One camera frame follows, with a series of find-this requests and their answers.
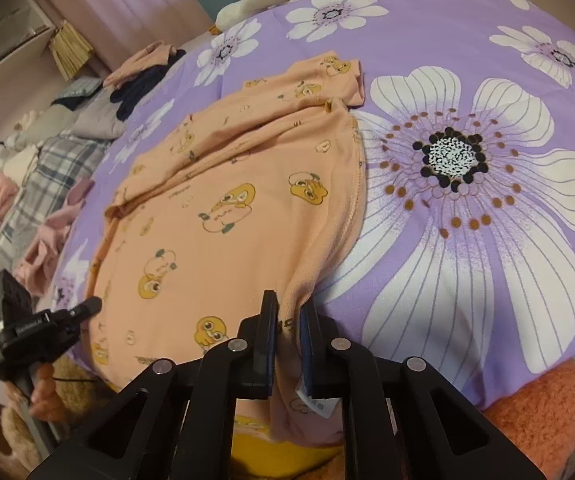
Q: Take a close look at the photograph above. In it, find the orange duck print shirt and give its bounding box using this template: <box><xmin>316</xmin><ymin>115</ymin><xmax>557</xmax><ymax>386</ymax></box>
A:
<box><xmin>82</xmin><ymin>50</ymin><xmax>369</xmax><ymax>449</ymax></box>

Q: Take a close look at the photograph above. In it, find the left hand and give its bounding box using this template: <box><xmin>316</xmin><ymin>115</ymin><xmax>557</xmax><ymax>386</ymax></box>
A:
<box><xmin>29</xmin><ymin>364</ymin><xmax>67</xmax><ymax>422</ymax></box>

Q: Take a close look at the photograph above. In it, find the pink crumpled garment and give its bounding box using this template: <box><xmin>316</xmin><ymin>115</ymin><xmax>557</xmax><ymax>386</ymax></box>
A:
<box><xmin>14</xmin><ymin>178</ymin><xmax>95</xmax><ymax>298</ymax></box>

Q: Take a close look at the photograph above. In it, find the grey plaid blanket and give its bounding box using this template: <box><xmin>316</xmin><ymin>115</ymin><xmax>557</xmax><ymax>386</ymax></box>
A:
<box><xmin>0</xmin><ymin>136</ymin><xmax>110</xmax><ymax>271</ymax></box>

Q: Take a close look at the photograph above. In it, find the purple floral bed cover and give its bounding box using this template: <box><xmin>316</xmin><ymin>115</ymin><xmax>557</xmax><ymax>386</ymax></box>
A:
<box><xmin>50</xmin><ymin>0</ymin><xmax>575</xmax><ymax>406</ymax></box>

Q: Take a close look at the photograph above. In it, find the orange fluffy sleeve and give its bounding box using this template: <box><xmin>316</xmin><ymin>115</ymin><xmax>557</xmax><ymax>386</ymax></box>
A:
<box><xmin>484</xmin><ymin>360</ymin><xmax>575</xmax><ymax>479</ymax></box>

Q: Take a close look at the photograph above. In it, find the dark navy garment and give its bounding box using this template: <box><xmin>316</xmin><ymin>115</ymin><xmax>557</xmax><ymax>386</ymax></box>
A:
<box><xmin>109</xmin><ymin>49</ymin><xmax>186</xmax><ymax>122</ymax></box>

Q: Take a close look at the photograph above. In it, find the folded orange garment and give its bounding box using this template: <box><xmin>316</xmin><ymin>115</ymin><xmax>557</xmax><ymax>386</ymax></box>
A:
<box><xmin>103</xmin><ymin>40</ymin><xmax>178</xmax><ymax>89</ymax></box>

